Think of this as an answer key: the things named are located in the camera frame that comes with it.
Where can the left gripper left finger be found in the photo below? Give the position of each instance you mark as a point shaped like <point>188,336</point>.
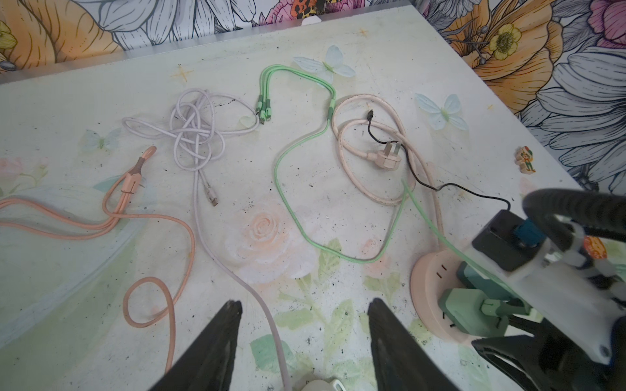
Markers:
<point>208,363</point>

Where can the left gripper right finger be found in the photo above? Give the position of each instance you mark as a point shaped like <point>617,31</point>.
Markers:
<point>399,362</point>

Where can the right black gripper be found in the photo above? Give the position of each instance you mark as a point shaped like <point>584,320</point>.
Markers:
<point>543,358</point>

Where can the green charger plug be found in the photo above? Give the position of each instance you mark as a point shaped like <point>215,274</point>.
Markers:
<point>475,314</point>

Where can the white blue power strip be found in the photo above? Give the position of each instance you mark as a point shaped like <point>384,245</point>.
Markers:
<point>322,385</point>

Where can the teal charger plug dark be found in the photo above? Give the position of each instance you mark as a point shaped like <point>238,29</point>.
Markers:
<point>470,278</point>

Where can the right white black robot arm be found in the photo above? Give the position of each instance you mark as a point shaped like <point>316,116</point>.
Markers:
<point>553,210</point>

